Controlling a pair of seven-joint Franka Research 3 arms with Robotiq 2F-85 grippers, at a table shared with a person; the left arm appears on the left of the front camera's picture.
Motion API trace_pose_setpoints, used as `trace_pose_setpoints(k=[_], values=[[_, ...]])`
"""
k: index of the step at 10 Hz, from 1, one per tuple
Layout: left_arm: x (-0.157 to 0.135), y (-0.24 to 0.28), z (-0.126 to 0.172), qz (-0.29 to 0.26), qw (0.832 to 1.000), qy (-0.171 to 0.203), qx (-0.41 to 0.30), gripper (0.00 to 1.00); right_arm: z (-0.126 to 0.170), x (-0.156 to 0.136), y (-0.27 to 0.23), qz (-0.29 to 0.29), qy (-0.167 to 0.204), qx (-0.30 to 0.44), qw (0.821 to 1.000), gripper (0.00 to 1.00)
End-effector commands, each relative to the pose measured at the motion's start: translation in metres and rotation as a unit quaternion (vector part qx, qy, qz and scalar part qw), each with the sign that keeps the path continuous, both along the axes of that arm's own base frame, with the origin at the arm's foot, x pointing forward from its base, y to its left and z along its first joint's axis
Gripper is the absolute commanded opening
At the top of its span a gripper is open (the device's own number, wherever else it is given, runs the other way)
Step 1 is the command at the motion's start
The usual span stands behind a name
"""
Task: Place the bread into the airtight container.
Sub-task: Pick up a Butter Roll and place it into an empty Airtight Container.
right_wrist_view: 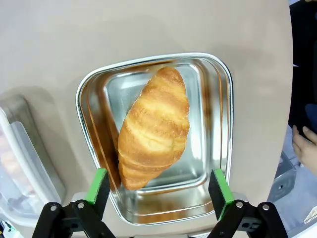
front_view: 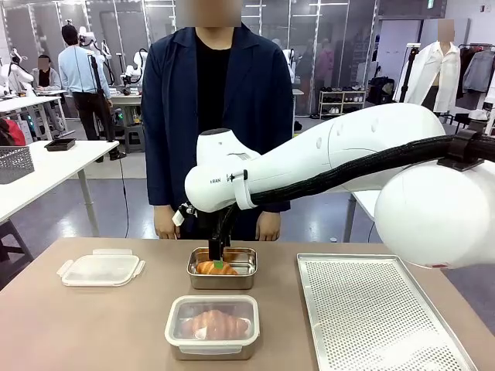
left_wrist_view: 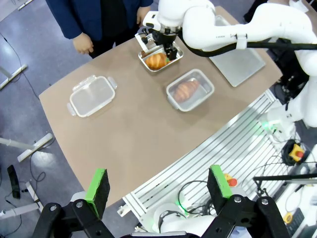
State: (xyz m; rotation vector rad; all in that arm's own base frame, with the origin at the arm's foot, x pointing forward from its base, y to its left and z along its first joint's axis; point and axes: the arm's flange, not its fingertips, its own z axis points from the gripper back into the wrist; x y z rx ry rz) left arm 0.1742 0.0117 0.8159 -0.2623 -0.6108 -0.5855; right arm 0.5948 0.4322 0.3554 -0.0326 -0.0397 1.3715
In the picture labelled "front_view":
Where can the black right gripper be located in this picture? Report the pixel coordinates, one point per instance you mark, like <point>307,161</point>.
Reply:
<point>217,232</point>

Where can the golden croissant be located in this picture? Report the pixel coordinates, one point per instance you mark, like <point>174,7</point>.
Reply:
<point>214,324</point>
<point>209,268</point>

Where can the translucent clip-lock lid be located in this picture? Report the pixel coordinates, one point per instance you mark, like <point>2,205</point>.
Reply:
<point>212,309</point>
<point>100,268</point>

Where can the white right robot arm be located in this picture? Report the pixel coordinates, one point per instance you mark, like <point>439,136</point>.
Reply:
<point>348,147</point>

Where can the person's left forearm navy sleeve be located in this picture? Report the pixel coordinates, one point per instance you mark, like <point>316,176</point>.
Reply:
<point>276,116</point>

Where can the white table behind arm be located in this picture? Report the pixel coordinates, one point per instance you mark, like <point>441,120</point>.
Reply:
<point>365,203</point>

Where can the person's right forearm navy sleeve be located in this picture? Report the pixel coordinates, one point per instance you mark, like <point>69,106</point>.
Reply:
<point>158,166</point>

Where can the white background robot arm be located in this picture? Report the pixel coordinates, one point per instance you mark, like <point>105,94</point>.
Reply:
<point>94,46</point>
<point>133,69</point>
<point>13,75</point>

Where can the steel container without lid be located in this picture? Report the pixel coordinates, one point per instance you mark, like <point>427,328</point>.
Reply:
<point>222,280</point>

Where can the person's right hand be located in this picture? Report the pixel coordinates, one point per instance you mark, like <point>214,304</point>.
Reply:
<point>167,230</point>

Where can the person's left hand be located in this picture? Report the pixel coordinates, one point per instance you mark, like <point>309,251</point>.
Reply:
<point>269,230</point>

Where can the grey metal stool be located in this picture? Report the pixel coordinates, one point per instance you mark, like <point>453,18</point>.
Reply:
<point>134,139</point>

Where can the perforated aluminium baking tray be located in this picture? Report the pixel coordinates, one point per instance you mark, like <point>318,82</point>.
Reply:
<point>371,309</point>

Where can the person in navy jacket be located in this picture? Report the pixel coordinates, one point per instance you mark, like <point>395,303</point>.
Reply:
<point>216,96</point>

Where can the white side table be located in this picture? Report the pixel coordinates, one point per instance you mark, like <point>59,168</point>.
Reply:
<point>58,164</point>

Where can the black plastic tray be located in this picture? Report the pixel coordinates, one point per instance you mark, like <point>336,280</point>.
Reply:
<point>60,145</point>

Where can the black tripod pole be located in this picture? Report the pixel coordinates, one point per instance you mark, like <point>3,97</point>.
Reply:
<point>101,100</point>

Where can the white shoe rack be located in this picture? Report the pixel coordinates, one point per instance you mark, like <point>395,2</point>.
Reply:
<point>342,102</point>

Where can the black stool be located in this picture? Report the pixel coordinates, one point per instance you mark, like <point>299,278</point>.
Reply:
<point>13,247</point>

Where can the grey perforated basket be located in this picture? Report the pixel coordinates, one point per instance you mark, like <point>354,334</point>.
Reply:
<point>15,164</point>

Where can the person in light blue shirt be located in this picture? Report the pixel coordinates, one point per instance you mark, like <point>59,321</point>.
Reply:
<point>79,73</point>

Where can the black bag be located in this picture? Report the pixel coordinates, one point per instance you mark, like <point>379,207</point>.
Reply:
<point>381,90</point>

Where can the red garment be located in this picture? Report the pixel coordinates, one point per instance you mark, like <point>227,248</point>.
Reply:
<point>11,133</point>

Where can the white background work desk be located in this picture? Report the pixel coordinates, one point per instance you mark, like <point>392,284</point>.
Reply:
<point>27,102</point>

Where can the seated person in grey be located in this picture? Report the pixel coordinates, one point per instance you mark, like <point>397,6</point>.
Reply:
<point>46,77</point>

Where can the mannequin in white shirt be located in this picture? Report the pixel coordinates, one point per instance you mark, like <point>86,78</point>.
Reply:
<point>433,73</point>

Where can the clothing rack with dark garments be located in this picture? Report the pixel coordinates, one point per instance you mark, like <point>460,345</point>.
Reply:
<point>477,73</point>

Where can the wrist camera with white tag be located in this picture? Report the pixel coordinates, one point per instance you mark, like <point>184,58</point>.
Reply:
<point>182,214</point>

